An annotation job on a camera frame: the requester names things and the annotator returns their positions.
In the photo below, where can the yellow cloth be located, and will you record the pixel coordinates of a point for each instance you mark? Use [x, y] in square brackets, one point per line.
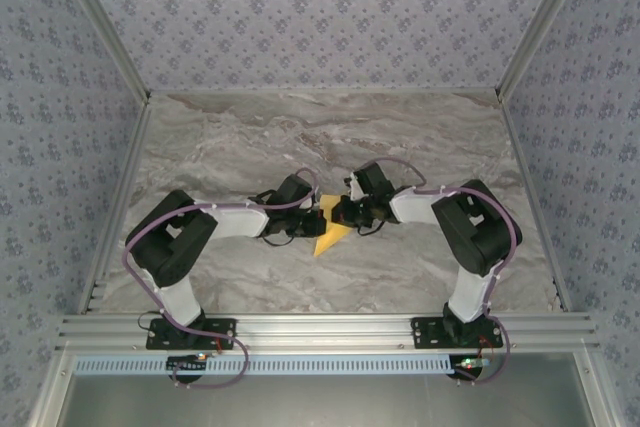
[330, 242]

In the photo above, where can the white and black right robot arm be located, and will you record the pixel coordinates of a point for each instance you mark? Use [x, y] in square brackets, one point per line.
[415, 207]

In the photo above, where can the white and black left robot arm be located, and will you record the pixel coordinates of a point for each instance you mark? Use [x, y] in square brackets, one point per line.
[240, 222]

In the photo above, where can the small adapter board with LED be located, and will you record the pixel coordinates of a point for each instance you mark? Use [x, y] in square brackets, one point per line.
[470, 363]
[187, 362]

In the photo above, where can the grey metal tray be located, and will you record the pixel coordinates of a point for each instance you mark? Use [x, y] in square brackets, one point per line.
[320, 402]

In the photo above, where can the aluminium mounting rail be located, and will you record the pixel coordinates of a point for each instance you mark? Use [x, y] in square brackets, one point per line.
[320, 332]

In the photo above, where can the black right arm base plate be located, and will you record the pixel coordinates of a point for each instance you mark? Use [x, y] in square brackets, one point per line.
[425, 337]

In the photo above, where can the aluminium side rail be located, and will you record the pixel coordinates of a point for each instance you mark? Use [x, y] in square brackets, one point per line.
[532, 197]
[121, 197]

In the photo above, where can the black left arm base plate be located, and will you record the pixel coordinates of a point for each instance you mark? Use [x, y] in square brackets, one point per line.
[165, 339]

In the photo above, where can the aluminium frame post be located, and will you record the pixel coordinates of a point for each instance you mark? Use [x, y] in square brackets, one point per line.
[545, 22]
[105, 22]

